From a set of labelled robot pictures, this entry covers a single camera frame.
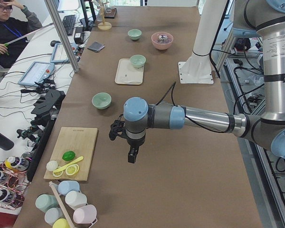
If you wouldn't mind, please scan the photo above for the lemon slice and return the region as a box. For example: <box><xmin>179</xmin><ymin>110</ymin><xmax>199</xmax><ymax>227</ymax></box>
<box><xmin>65</xmin><ymin>163</ymin><xmax>79</xmax><ymax>176</ymax></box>
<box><xmin>52</xmin><ymin>171</ymin><xmax>64</xmax><ymax>178</ymax></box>

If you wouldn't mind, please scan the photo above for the wooden mug tree stand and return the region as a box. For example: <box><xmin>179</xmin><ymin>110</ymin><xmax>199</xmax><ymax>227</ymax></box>
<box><xmin>92</xmin><ymin>0</ymin><xmax>112</xmax><ymax>30</ymax></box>

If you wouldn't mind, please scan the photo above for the green mug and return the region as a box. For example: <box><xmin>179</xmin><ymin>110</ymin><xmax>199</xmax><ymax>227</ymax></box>
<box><xmin>35</xmin><ymin>194</ymin><xmax>58</xmax><ymax>213</ymax></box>

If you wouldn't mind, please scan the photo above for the beige serving tray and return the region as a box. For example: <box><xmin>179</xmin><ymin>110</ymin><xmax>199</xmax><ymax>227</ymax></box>
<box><xmin>114</xmin><ymin>58</ymin><xmax>144</xmax><ymax>85</ymax></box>

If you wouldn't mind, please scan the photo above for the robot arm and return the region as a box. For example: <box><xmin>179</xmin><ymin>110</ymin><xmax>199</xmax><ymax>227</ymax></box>
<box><xmin>122</xmin><ymin>0</ymin><xmax>285</xmax><ymax>163</ymax></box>

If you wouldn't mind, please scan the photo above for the white mug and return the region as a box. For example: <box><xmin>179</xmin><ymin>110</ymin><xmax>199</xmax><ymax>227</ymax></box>
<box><xmin>65</xmin><ymin>191</ymin><xmax>87</xmax><ymax>210</ymax></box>

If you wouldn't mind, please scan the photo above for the wooden rack handle bar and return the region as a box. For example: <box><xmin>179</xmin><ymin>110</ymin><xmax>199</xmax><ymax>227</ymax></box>
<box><xmin>49</xmin><ymin>181</ymin><xmax>75</xmax><ymax>228</ymax></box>

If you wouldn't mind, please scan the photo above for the metal scoop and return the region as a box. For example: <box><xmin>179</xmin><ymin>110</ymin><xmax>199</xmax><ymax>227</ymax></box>
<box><xmin>157</xmin><ymin>34</ymin><xmax>168</xmax><ymax>43</ymax></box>

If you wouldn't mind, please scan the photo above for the pink bowl with ice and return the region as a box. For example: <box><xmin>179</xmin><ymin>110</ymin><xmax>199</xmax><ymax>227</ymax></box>
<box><xmin>151</xmin><ymin>32</ymin><xmax>173</xmax><ymax>50</ymax></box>

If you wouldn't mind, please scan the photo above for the black keyboard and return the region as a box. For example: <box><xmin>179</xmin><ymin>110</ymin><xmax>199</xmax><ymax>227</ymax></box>
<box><xmin>62</xmin><ymin>15</ymin><xmax>76</xmax><ymax>36</ymax></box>

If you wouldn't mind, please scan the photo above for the blue mug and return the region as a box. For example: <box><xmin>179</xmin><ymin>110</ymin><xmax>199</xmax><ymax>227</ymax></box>
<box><xmin>58</xmin><ymin>180</ymin><xmax>80</xmax><ymax>196</ymax></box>

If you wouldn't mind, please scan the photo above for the black power adapter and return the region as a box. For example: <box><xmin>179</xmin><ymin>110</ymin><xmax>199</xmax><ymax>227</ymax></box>
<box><xmin>74</xmin><ymin>27</ymin><xmax>85</xmax><ymax>44</ymax></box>

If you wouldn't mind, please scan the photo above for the black tray with glass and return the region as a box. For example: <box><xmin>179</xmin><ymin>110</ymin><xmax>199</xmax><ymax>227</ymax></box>
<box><xmin>104</xmin><ymin>8</ymin><xmax>117</xmax><ymax>19</ymax></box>

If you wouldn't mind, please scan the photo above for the person in black sweater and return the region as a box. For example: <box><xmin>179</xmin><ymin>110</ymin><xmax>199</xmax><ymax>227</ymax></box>
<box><xmin>0</xmin><ymin>0</ymin><xmax>42</xmax><ymax>68</ymax></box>

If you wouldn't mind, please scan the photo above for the yellow plastic knife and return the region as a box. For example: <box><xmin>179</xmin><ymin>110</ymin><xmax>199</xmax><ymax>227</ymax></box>
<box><xmin>53</xmin><ymin>156</ymin><xmax>84</xmax><ymax>172</ymax></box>

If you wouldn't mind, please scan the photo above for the green lime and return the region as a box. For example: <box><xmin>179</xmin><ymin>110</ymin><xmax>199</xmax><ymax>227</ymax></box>
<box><xmin>62</xmin><ymin>151</ymin><xmax>76</xmax><ymax>161</ymax></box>

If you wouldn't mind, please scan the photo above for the pink mug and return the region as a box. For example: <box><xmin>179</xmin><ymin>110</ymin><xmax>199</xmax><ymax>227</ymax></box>
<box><xmin>73</xmin><ymin>204</ymin><xmax>97</xmax><ymax>224</ymax></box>

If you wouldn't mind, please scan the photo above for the wooden cutting board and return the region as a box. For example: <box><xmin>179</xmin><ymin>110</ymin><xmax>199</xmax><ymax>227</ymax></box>
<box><xmin>44</xmin><ymin>127</ymin><xmax>98</xmax><ymax>181</ymax></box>

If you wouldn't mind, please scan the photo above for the grey folded cloth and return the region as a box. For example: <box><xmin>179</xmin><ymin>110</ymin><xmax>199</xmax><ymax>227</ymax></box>
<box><xmin>87</xmin><ymin>41</ymin><xmax>105</xmax><ymax>53</ymax></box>

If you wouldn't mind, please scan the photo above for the black plastic stand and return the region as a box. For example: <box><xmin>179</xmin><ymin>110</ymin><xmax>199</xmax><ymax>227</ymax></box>
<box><xmin>30</xmin><ymin>89</ymin><xmax>66</xmax><ymax>127</ymax></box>

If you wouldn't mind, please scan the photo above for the green bowl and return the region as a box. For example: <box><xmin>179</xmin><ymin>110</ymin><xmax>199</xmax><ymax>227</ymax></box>
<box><xmin>127</xmin><ymin>28</ymin><xmax>142</xmax><ymax>40</ymax></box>
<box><xmin>130</xmin><ymin>55</ymin><xmax>146</xmax><ymax>68</ymax></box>
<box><xmin>92</xmin><ymin>92</ymin><xmax>112</xmax><ymax>110</ymax></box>

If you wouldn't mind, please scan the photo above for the grey mug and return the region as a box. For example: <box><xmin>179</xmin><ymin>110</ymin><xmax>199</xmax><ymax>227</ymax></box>
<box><xmin>44</xmin><ymin>208</ymin><xmax>64</xmax><ymax>226</ymax></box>

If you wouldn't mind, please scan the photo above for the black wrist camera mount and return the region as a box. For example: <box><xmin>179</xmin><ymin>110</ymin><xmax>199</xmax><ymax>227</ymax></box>
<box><xmin>109</xmin><ymin>114</ymin><xmax>127</xmax><ymax>141</ymax></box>

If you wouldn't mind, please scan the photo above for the aluminium frame post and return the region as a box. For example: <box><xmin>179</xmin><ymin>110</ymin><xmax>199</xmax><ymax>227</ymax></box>
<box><xmin>44</xmin><ymin>0</ymin><xmax>79</xmax><ymax>73</ymax></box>

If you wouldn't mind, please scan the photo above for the copper wire bottle rack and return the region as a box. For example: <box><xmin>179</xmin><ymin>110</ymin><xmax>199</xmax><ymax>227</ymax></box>
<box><xmin>0</xmin><ymin>162</ymin><xmax>30</xmax><ymax>211</ymax></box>

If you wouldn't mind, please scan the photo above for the white garlic bun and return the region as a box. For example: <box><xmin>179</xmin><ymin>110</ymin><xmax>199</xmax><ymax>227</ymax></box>
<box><xmin>46</xmin><ymin>160</ymin><xmax>58</xmax><ymax>172</ymax></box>

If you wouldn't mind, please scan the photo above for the teach pendant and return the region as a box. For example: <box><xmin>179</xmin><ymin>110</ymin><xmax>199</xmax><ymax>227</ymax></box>
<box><xmin>18</xmin><ymin>61</ymin><xmax>55</xmax><ymax>87</ymax></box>
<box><xmin>50</xmin><ymin>43</ymin><xmax>69</xmax><ymax>64</ymax></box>

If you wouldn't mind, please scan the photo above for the green bowl on tray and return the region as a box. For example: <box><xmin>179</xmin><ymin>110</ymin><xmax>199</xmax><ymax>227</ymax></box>
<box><xmin>130</xmin><ymin>55</ymin><xmax>146</xmax><ymax>68</ymax></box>

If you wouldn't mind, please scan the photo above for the far teach pendant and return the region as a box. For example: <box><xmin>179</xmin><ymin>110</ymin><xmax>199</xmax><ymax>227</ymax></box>
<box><xmin>50</xmin><ymin>43</ymin><xmax>69</xmax><ymax>64</ymax></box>

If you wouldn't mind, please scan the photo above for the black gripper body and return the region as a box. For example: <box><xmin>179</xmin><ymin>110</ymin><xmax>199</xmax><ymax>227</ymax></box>
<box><xmin>126</xmin><ymin>137</ymin><xmax>143</xmax><ymax>152</ymax></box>

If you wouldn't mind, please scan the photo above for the near teach pendant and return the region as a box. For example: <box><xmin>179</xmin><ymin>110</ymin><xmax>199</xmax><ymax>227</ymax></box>
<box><xmin>18</xmin><ymin>61</ymin><xmax>55</xmax><ymax>87</ymax></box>

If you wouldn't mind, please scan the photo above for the yellow mug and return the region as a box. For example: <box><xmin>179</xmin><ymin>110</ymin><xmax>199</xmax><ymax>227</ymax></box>
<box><xmin>52</xmin><ymin>218</ymin><xmax>70</xmax><ymax>228</ymax></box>

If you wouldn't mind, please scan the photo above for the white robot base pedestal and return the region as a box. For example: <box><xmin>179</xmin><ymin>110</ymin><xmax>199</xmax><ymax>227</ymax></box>
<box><xmin>179</xmin><ymin>0</ymin><xmax>229</xmax><ymax>84</ymax></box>

